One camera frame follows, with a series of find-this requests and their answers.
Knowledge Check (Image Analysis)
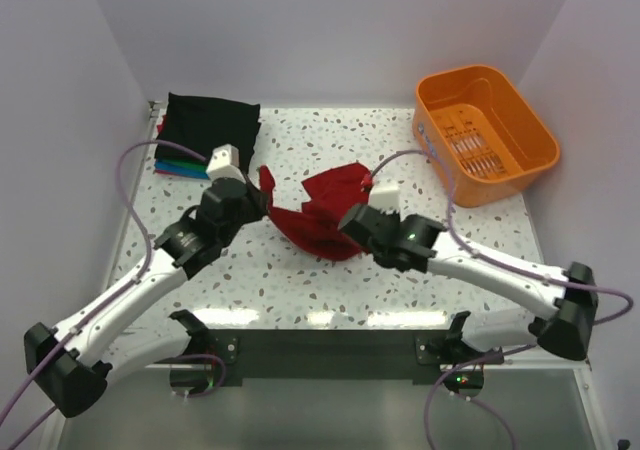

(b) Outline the red t shirt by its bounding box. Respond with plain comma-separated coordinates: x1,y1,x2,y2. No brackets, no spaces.
259,162,371,262

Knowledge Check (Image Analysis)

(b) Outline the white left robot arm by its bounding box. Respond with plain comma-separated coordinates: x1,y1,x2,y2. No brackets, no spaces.
24,173,270,418

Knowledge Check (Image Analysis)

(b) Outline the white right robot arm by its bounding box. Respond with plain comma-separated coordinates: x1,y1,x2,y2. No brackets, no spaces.
338,204,598,363

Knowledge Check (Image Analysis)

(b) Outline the green folded t shirt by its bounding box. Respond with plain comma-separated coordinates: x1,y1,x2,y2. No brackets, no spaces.
161,160,208,179

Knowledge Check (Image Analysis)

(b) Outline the blue folded t shirt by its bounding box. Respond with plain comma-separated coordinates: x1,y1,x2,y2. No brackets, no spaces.
154,160,185,175

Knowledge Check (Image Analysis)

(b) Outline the pink folded t shirt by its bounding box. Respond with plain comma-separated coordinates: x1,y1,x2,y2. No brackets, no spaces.
156,114,166,134

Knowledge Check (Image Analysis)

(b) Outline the orange plastic basket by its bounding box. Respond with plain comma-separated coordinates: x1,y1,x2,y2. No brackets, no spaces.
412,65,560,208

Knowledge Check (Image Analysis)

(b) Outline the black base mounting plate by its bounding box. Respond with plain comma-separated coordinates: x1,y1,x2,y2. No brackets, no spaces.
183,329,482,386

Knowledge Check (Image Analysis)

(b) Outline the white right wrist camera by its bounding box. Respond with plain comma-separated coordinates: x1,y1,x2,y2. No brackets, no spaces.
368,181,400,214

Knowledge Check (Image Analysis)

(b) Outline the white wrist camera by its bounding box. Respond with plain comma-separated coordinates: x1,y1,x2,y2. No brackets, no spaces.
368,181,400,214
206,144,244,181

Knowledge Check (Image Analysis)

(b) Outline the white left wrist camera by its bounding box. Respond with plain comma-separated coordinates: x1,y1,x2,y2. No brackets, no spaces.
206,144,244,181

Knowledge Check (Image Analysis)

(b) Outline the aluminium left frame rail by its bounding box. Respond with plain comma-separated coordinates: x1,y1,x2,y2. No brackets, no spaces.
100,101,167,294

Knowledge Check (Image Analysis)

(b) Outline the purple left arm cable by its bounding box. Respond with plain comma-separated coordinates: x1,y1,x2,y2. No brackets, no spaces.
0,140,209,450

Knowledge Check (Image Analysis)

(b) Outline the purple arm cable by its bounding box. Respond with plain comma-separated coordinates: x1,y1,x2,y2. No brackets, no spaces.
372,148,636,450
0,140,209,450

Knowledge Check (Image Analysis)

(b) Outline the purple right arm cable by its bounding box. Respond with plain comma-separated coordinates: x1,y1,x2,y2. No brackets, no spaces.
372,148,636,450

